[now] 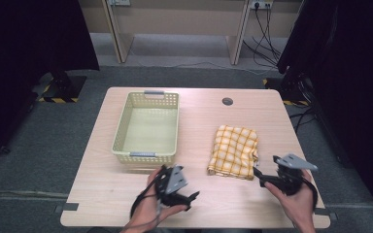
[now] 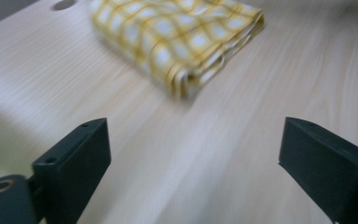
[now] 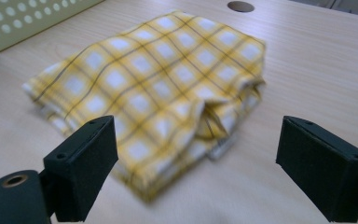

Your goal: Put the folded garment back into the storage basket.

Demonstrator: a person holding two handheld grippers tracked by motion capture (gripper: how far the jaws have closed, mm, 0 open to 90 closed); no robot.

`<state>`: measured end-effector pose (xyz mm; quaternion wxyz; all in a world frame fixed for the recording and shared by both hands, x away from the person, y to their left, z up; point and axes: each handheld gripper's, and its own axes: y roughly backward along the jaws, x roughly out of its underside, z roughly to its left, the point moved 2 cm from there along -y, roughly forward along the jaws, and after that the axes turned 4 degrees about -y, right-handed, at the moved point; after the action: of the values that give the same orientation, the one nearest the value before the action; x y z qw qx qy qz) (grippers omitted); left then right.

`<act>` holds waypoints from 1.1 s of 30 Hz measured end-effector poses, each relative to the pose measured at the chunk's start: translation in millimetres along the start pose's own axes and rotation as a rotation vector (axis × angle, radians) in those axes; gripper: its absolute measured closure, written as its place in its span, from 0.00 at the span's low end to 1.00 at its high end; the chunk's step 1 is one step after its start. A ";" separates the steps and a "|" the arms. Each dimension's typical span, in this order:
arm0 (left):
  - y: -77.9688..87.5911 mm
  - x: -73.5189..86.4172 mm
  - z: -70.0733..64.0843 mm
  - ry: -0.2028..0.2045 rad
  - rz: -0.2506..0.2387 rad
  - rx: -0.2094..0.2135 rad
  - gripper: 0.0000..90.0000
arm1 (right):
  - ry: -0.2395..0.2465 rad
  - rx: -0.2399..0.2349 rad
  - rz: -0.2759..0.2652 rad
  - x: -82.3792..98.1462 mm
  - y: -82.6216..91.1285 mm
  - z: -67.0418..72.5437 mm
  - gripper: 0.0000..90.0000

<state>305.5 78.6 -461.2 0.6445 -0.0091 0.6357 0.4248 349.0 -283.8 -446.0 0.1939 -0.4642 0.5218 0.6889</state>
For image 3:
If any yellow checked cloth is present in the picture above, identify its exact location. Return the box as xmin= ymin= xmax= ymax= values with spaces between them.
xmin=21 ymin=8 xmax=267 ymax=203

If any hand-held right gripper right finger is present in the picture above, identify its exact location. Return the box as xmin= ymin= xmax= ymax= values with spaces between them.
xmin=275 ymin=115 xmax=358 ymax=223

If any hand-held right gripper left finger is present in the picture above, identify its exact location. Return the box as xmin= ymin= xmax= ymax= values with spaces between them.
xmin=42 ymin=115 xmax=119 ymax=223

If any pale green perforated basket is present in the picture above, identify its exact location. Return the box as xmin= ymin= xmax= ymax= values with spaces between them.
xmin=0 ymin=0 xmax=105 ymax=54

